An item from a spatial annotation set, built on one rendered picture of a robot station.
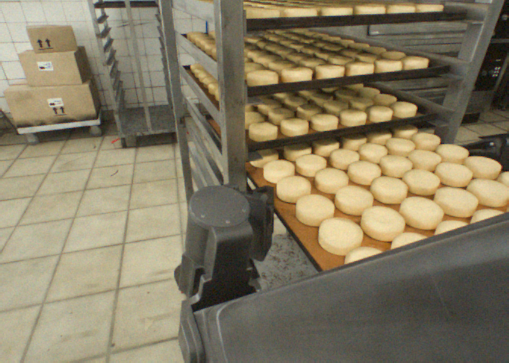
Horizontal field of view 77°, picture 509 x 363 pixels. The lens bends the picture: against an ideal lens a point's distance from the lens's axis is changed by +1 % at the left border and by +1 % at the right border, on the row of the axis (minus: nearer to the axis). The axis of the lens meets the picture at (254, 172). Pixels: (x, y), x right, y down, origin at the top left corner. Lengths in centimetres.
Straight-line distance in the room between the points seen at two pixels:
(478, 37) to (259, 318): 60
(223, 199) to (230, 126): 18
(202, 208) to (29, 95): 286
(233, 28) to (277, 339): 35
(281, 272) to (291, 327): 122
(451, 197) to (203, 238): 34
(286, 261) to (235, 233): 117
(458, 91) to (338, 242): 44
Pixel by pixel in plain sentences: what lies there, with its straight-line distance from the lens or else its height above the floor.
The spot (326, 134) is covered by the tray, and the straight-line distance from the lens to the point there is 57.
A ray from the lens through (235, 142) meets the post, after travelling 47.
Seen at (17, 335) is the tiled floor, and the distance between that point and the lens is 168.
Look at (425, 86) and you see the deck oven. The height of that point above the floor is 43.
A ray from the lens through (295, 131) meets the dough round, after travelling 56.
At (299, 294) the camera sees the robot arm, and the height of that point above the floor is 106.
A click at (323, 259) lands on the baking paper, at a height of 92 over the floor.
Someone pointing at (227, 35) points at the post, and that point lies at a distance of 43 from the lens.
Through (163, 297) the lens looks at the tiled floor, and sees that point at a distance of 156.
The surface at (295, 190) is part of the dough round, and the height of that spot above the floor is 93.
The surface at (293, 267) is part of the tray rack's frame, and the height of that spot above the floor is 15.
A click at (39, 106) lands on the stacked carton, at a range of 312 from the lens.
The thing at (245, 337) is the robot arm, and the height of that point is 98.
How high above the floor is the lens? 118
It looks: 31 degrees down
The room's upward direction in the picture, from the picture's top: straight up
